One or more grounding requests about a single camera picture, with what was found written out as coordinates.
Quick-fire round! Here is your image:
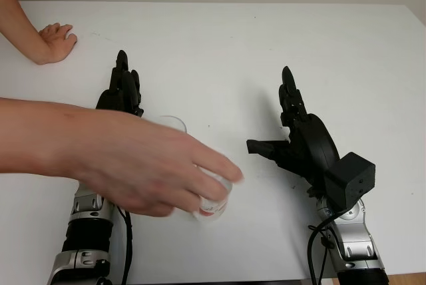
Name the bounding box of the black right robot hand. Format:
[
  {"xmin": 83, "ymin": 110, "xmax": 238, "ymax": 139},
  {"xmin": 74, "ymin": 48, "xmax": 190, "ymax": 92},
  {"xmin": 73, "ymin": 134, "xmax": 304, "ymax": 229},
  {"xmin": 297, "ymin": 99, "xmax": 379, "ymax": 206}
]
[{"xmin": 246, "ymin": 66, "xmax": 341, "ymax": 196}]

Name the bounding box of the person's left hand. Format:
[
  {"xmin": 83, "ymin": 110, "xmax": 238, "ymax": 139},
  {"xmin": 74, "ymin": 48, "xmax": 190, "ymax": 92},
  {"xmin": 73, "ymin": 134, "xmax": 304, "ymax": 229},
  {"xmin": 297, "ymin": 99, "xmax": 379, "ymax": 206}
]
[{"xmin": 37, "ymin": 22, "xmax": 79, "ymax": 66}]

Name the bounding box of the person's right hand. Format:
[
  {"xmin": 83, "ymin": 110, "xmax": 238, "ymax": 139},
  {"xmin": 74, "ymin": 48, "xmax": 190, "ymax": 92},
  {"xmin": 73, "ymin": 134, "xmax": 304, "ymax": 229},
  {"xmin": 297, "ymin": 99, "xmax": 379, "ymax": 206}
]
[{"xmin": 66, "ymin": 108, "xmax": 246, "ymax": 218}]

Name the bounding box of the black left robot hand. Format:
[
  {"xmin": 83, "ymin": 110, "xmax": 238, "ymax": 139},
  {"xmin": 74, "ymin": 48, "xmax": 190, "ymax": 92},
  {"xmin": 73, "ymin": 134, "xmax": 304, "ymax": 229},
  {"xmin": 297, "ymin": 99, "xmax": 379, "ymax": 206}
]
[{"xmin": 95, "ymin": 49, "xmax": 144, "ymax": 118}]

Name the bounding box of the clear plastic water bottle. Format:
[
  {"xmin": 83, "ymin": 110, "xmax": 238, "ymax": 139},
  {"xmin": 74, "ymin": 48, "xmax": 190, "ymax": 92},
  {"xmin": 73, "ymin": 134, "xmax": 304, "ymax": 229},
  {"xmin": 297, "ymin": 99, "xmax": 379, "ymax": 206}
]
[{"xmin": 190, "ymin": 164, "xmax": 246, "ymax": 223}]

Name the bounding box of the person's left forearm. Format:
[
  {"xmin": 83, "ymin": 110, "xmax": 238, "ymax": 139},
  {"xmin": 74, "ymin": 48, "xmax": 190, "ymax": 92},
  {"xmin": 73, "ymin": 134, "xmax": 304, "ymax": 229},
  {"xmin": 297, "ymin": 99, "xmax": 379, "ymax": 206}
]
[{"xmin": 0, "ymin": 0, "xmax": 51, "ymax": 66}]

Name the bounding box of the person's right forearm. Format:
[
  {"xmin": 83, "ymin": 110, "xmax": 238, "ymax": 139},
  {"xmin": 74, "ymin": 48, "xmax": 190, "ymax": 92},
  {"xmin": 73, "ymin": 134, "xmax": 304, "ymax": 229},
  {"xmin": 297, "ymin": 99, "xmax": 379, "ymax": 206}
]
[{"xmin": 0, "ymin": 97, "xmax": 81, "ymax": 180}]

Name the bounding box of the clear plastic cup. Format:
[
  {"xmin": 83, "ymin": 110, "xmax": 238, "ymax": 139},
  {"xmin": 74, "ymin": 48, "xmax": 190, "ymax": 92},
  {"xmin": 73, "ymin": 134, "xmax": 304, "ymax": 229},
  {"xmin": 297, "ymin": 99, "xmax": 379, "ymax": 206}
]
[{"xmin": 158, "ymin": 115, "xmax": 188, "ymax": 135}]

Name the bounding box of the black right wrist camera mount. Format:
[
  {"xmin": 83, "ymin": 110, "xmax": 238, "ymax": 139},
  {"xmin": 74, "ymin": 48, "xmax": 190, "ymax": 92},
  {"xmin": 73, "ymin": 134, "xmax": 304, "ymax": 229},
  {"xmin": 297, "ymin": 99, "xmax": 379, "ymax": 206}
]
[{"xmin": 323, "ymin": 151, "xmax": 377, "ymax": 211}]

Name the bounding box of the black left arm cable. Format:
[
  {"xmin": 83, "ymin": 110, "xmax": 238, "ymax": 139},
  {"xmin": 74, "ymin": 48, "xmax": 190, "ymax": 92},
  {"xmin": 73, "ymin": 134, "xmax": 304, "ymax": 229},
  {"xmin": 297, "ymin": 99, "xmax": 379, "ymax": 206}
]
[{"xmin": 114, "ymin": 204, "xmax": 134, "ymax": 285}]

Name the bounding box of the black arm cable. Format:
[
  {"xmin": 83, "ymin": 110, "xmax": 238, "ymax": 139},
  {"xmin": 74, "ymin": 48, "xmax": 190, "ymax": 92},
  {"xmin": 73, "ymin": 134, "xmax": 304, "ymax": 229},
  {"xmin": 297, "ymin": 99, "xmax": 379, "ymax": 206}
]
[
  {"xmin": 306, "ymin": 207, "xmax": 337, "ymax": 285},
  {"xmin": 114, "ymin": 204, "xmax": 134, "ymax": 285}
]

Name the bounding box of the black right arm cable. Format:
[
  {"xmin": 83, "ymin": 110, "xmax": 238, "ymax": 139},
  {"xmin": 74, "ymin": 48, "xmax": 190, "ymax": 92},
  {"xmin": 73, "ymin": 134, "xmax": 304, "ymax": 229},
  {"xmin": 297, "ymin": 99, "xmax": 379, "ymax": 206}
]
[{"xmin": 306, "ymin": 207, "xmax": 337, "ymax": 285}]

